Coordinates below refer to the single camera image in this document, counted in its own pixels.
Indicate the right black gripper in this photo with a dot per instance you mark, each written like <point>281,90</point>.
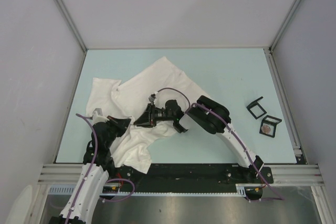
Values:
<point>148,119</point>

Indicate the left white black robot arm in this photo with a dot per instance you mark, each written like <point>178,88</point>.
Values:
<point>98,169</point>

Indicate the grey slotted cable duct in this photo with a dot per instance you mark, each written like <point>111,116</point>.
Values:
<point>110,191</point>

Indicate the black square frame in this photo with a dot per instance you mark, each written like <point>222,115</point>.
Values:
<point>255,109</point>
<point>272,122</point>

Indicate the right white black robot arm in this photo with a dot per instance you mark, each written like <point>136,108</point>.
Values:
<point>212,117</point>

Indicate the white t-shirt garment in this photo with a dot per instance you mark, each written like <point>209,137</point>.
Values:
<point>129,100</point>

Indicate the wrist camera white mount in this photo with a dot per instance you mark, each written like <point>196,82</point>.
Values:
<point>98,113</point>
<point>152,98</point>

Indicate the upper black square frame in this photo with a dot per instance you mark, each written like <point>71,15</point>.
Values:
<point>255,109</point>

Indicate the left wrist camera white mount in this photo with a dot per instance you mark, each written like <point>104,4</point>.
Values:
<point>98,113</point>

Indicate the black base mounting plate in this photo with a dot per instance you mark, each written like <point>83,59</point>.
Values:
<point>189,178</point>

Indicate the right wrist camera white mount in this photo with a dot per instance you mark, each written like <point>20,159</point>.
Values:
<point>152,98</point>

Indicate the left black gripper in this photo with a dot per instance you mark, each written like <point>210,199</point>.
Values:
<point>121,124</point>

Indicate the lower black square frame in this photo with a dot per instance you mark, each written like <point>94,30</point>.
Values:
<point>272,122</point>

